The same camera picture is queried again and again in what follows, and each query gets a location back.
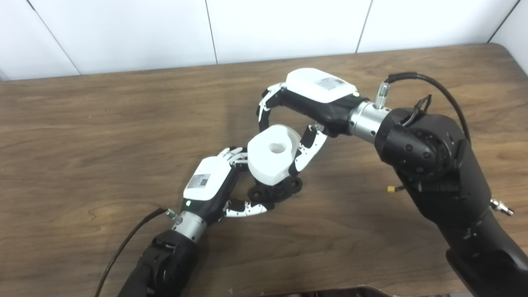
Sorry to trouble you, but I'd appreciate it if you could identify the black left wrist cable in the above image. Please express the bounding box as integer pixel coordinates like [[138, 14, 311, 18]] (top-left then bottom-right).
[[94, 207, 178, 297]]

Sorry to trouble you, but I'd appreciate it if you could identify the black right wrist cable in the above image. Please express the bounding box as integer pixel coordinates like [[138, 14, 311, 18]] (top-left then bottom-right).
[[373, 72, 471, 145]]

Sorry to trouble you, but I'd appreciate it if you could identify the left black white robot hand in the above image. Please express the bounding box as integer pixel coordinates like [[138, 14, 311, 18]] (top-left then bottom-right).
[[181, 146, 275, 226]]

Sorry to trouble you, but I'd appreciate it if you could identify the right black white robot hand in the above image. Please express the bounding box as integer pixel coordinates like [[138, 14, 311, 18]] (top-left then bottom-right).
[[256, 68, 370, 178]]

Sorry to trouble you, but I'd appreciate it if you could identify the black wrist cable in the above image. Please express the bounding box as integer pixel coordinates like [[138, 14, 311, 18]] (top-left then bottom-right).
[[94, 207, 178, 297], [373, 72, 471, 145]]

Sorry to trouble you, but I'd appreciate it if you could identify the black robot torso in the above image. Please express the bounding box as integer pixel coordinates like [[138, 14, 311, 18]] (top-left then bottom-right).
[[260, 286, 396, 297]]

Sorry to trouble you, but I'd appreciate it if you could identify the round white piece with hole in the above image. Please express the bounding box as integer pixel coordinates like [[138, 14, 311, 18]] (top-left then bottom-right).
[[247, 124, 302, 185]]

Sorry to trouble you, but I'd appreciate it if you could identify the black flanged holder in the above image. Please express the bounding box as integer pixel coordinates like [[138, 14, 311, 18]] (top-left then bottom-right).
[[247, 175, 303, 203]]

